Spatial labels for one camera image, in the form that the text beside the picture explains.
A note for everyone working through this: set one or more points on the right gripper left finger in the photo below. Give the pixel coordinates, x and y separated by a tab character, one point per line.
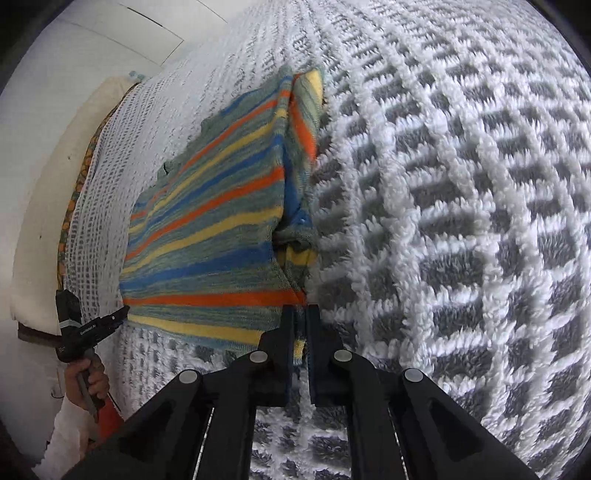
200	426

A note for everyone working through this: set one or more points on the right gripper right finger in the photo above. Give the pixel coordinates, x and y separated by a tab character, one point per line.
400	425

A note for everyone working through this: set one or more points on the striped knit t-shirt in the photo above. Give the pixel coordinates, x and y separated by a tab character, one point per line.
224	238

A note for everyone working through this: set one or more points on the white sleeved left forearm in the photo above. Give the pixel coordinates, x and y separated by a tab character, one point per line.
73	430

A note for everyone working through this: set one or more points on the person's left hand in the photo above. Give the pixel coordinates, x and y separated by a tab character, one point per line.
86	378

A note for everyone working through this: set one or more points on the orange floral bed sheet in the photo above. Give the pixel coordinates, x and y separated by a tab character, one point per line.
80	181

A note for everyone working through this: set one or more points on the cream padded headboard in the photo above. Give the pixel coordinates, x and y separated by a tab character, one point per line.
35	267

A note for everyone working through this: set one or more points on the red blanket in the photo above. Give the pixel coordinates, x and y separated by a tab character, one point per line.
108	420

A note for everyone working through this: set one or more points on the white wardrobe doors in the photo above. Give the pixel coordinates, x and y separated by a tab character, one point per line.
102	38

